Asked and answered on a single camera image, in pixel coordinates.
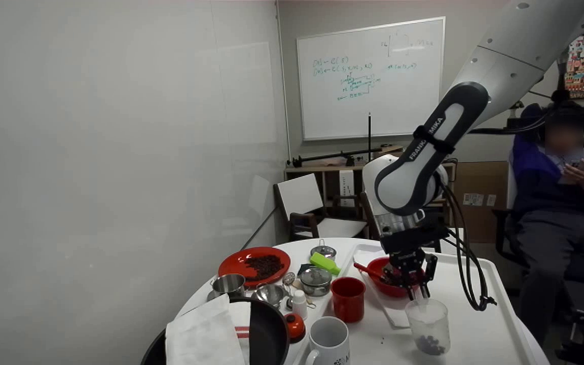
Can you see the red cup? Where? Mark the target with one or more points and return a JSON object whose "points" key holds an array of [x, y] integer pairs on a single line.
{"points": [[347, 304]]}

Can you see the small cardboard box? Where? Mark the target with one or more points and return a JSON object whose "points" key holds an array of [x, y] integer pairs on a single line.
{"points": [[391, 151]]}

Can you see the small red object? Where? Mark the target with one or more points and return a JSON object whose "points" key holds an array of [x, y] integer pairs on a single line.
{"points": [[294, 326]]}

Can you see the white rectangular tray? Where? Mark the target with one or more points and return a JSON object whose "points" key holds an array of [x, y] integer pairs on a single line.
{"points": [[391, 312]]}

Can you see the white paper sheet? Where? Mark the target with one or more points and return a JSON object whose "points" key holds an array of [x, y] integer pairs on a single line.
{"points": [[459, 239]]}

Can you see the seated person blue sweater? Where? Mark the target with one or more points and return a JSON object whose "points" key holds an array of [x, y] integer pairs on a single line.
{"points": [[548, 188]]}

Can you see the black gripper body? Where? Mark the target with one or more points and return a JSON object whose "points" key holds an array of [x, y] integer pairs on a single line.
{"points": [[410, 245]]}

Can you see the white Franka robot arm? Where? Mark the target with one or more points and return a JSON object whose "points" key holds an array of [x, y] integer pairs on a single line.
{"points": [[507, 62]]}

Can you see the small metal cup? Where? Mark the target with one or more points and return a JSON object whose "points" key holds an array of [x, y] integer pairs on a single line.
{"points": [[229, 285], [273, 294]]}

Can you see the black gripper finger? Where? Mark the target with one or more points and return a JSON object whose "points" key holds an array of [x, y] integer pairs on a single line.
{"points": [[431, 273], [410, 281]]}

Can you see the black round object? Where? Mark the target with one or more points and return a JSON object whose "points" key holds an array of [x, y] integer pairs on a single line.
{"points": [[268, 335]]}

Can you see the large cardboard box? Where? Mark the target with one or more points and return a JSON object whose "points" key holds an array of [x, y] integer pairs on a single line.
{"points": [[486, 179]]}

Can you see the green marker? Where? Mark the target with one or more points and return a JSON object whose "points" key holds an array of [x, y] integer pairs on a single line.
{"points": [[325, 263]]}

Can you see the chair with white back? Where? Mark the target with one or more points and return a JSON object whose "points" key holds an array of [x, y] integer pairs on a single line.
{"points": [[301, 195]]}

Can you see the white folded cloth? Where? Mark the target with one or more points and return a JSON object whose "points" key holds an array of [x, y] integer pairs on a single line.
{"points": [[203, 335]]}

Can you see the round white table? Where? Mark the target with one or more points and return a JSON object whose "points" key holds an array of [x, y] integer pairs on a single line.
{"points": [[496, 337]]}

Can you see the white mug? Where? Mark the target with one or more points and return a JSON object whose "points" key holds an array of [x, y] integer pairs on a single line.
{"points": [[325, 345]]}

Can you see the black boom stand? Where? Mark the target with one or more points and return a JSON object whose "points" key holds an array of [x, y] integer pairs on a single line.
{"points": [[371, 135]]}

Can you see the clear plastic cup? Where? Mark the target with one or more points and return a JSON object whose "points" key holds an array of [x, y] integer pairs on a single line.
{"points": [[428, 325]]}

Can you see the small white shaker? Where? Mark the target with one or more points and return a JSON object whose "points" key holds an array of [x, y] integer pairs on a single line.
{"points": [[300, 304]]}

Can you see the dark beans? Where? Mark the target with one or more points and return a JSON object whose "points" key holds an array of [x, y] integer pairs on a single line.
{"points": [[431, 345]]}

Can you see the red bowl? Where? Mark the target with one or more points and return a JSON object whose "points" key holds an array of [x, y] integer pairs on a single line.
{"points": [[380, 281]]}

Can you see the round metal tin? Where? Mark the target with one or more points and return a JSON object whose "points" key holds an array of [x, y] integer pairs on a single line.
{"points": [[313, 281]]}

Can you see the red plate with beans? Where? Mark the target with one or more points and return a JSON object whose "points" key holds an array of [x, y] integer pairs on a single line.
{"points": [[238, 263]]}

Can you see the whiteboard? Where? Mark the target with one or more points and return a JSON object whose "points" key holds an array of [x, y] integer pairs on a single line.
{"points": [[359, 73]]}

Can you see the metal spoon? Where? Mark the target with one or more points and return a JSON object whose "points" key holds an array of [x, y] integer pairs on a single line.
{"points": [[366, 267]]}

